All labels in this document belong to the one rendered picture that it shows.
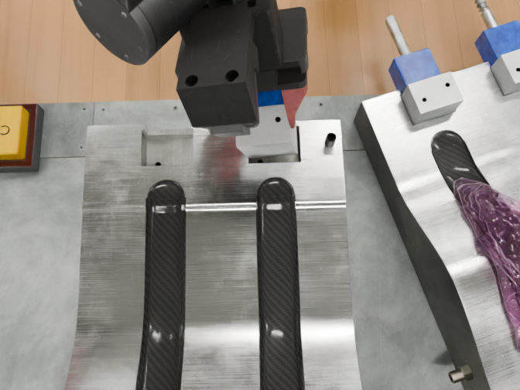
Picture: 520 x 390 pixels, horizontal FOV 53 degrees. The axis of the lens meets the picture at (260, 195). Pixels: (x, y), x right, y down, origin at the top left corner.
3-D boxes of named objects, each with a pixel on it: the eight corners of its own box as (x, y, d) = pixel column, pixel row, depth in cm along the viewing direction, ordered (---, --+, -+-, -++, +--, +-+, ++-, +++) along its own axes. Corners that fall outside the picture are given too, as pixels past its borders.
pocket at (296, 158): (248, 135, 57) (247, 121, 53) (296, 133, 57) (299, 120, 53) (249, 174, 55) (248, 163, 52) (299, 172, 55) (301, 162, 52)
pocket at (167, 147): (149, 137, 57) (141, 124, 53) (198, 135, 57) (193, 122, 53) (148, 176, 56) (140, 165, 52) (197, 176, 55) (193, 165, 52)
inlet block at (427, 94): (364, 37, 62) (374, 10, 57) (403, 25, 63) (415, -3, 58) (407, 133, 59) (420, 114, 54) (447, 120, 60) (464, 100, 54)
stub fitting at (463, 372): (463, 364, 52) (445, 370, 52) (469, 364, 51) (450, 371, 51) (469, 378, 52) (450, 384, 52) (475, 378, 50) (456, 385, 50)
